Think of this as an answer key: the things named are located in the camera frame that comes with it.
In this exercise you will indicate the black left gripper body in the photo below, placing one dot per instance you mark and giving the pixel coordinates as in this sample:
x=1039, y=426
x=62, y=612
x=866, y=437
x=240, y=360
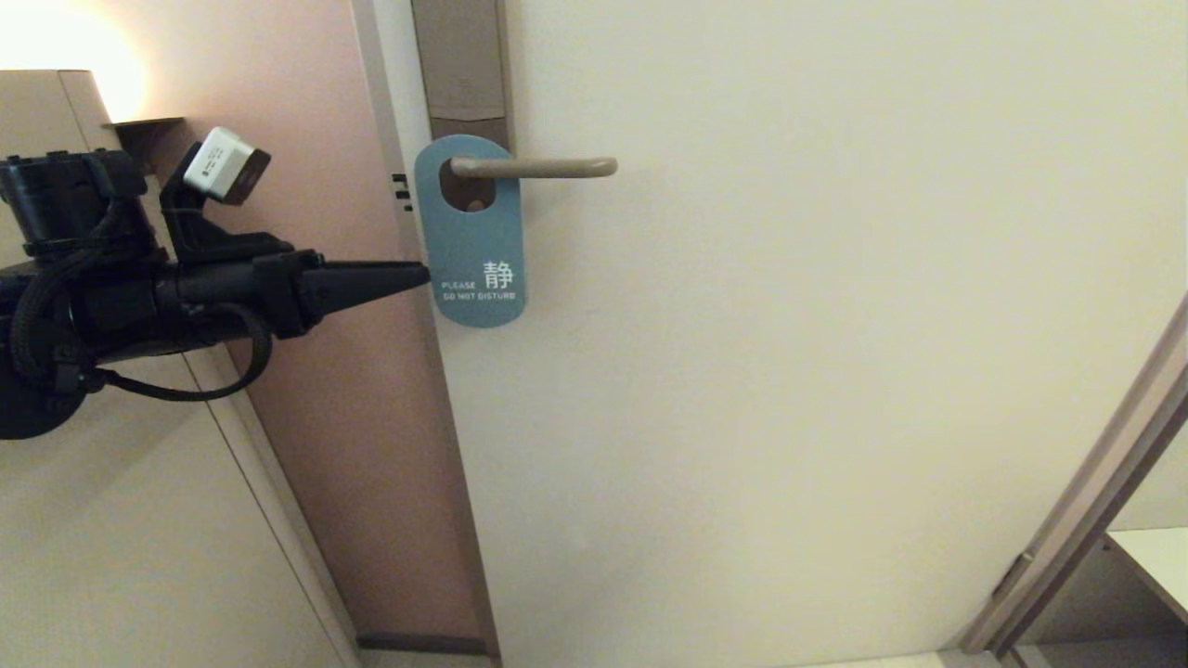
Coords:
x=278, y=292

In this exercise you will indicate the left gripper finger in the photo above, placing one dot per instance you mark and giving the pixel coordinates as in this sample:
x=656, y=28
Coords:
x=362, y=283

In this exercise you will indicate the blue do-not-disturb door sign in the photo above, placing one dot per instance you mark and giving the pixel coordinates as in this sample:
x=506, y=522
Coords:
x=483, y=241

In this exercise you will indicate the brown door lock plate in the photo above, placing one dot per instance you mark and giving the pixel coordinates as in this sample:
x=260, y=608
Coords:
x=462, y=65

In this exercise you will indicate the white door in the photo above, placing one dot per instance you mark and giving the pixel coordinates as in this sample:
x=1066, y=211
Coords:
x=789, y=371

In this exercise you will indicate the small metal latch plate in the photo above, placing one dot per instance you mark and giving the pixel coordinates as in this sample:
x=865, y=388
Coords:
x=401, y=190

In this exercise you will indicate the dark baseboard strip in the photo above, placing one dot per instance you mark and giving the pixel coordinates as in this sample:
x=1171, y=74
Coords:
x=418, y=644

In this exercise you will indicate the black left camera bracket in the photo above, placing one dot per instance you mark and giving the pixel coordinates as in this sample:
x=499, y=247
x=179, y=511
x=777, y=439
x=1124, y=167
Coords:
x=213, y=246

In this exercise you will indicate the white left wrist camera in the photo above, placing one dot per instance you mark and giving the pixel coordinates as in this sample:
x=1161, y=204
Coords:
x=223, y=162

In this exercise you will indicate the dark wall lamp bracket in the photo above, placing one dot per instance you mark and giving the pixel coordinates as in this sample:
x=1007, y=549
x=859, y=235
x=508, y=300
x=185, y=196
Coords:
x=148, y=130

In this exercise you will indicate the brown frame hinge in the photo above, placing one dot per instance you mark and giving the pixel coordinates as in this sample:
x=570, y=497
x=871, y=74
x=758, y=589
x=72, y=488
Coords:
x=1012, y=575

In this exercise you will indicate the brown closet door frame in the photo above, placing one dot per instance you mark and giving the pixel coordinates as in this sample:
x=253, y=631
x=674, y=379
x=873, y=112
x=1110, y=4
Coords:
x=1086, y=501

